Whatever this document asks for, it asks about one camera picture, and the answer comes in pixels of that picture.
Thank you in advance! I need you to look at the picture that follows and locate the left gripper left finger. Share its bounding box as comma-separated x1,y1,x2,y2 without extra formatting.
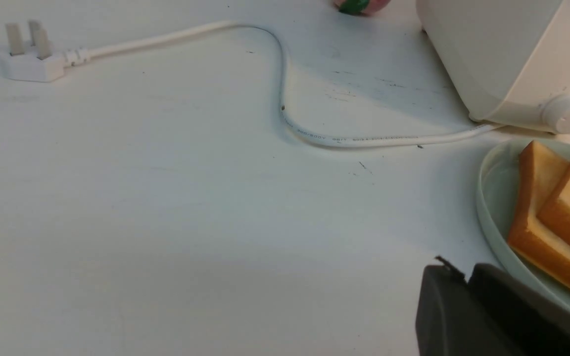
415,256,518,356

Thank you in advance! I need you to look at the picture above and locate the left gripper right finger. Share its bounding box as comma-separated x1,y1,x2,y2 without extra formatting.
468,264,570,356

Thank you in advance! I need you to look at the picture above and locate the light blue plate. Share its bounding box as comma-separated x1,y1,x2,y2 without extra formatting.
475,139,570,312

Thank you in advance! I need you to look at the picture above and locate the white two-slot toaster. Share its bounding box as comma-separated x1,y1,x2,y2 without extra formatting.
416,0,570,135

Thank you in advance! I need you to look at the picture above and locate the pink peach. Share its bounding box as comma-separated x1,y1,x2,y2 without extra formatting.
333,0,390,15

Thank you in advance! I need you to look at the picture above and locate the white power cord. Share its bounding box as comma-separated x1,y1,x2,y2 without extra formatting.
0,20,504,148

